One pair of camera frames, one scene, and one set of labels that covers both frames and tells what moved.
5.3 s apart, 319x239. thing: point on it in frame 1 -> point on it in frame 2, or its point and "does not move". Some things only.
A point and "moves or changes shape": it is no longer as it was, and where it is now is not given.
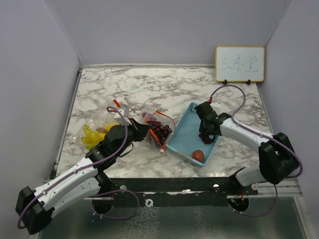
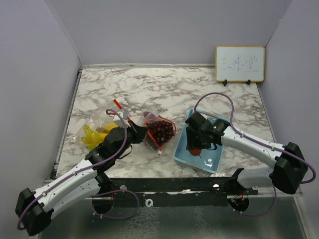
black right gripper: x=202 y=129 -> x=192 y=143
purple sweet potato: x=147 y=115 does not move
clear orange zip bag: x=163 y=129 does not move
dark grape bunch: x=206 y=138 moves or changes shape
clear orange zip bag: x=92 y=130 does not move
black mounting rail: x=173 y=192 does not move
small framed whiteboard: x=239 y=63 does not move
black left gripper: x=140 y=130 does not move
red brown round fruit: x=198 y=155 moves or changes shape
